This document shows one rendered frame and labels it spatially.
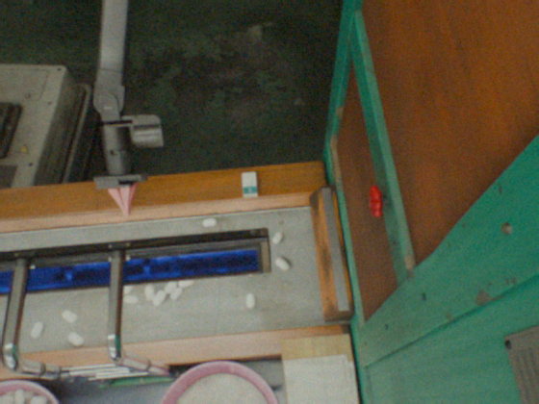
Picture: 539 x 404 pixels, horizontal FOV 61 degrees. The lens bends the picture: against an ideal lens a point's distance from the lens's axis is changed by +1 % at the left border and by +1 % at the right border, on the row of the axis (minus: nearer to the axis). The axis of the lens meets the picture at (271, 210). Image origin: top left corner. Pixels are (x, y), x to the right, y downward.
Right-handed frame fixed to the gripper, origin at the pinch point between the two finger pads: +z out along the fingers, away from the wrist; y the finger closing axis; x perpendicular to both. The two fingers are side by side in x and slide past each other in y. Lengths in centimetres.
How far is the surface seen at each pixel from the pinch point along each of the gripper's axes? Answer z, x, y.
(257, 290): 20.4, -2.3, 28.3
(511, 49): -28, -69, 48
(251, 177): -4.0, 12.1, 28.4
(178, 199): 0.5, 11.6, 9.6
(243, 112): -13, 122, 24
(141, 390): 40.1, -9.3, 0.2
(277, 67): -33, 138, 42
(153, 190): -1.6, 13.5, 3.2
